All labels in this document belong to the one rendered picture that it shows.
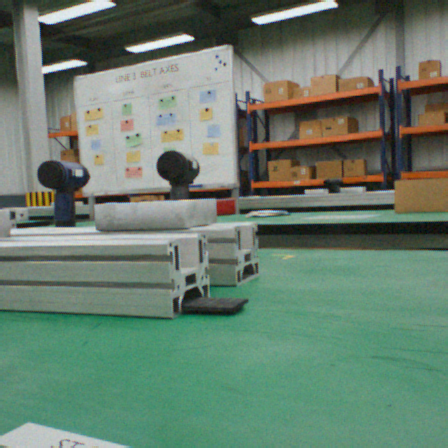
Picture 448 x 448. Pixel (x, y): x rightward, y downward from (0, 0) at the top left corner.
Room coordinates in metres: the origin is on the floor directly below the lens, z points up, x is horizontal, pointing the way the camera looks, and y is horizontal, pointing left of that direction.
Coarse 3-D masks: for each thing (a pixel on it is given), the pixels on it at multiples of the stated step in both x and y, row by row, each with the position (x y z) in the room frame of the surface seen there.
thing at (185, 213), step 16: (96, 208) 0.81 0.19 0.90; (112, 208) 0.80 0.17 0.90; (128, 208) 0.79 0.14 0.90; (144, 208) 0.78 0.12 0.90; (160, 208) 0.77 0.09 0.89; (176, 208) 0.76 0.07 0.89; (192, 208) 0.77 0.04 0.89; (208, 208) 0.82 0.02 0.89; (96, 224) 0.81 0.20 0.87; (112, 224) 0.80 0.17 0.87; (128, 224) 0.79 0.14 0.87; (144, 224) 0.78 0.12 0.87; (160, 224) 0.77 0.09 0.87; (176, 224) 0.76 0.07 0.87; (192, 224) 0.77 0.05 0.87
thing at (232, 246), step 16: (208, 224) 0.82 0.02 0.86; (224, 224) 0.81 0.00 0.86; (240, 224) 0.80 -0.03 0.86; (256, 224) 0.82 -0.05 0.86; (208, 240) 0.75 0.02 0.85; (224, 240) 0.74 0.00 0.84; (240, 240) 0.75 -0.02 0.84; (256, 240) 0.81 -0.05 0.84; (208, 256) 0.74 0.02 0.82; (224, 256) 0.73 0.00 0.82; (240, 256) 0.75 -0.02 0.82; (256, 256) 0.82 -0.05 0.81; (208, 272) 0.74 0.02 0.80; (224, 272) 0.73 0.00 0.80; (240, 272) 0.75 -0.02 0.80; (256, 272) 0.82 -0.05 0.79
